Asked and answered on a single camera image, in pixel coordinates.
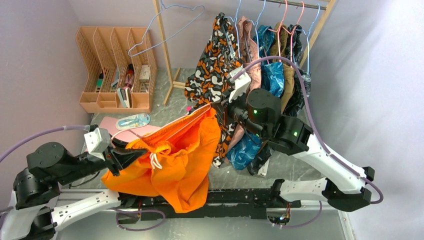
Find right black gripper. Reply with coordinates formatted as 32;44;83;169
213;85;267;139

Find pink wire hanger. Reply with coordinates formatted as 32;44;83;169
111;103;212;140

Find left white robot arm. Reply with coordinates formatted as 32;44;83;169
0;125;146;240

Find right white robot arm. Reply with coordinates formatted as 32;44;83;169
212;88;375;212

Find orange camouflage shorts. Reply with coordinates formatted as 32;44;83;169
182;12;245;169

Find blue patterned shorts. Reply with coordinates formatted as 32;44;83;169
226;25;284;171

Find pink shorts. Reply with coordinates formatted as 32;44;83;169
228;16;262;150

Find brown shorts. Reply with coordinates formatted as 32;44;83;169
269;22;295;113

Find pink clipboard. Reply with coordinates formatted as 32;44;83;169
81;116;162;153

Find blue packaged item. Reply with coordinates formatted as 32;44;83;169
115;113;151;131

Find wooden clothes rack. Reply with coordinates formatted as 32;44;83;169
153;0;337;105

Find peach file organizer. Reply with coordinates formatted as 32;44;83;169
75;26;158;114

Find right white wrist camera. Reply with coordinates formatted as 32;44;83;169
229;67;252;103

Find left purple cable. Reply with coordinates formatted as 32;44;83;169
0;124;92;220

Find purple cable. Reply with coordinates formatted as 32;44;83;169
231;55;384;205
0;124;92;220

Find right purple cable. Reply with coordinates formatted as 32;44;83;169
231;55;384;205

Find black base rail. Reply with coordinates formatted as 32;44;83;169
118;188;302;220

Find blue wire hanger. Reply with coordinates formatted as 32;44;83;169
127;0;206;58

